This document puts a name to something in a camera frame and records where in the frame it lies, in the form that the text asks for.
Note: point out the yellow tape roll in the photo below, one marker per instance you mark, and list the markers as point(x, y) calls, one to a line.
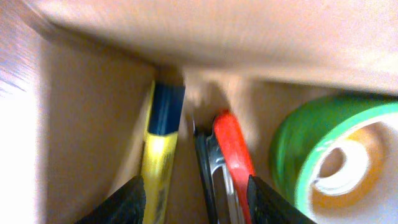
point(349, 169)

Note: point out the yellow highlighter pen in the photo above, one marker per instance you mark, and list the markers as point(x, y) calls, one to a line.
point(160, 141)

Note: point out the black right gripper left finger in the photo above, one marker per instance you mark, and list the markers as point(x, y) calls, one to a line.
point(126, 205)

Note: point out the green tape roll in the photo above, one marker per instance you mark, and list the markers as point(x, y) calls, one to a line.
point(307, 133)

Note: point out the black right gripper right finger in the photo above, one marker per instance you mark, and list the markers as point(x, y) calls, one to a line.
point(266, 206)

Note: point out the brown cardboard box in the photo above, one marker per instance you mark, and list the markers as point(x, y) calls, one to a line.
point(90, 64)

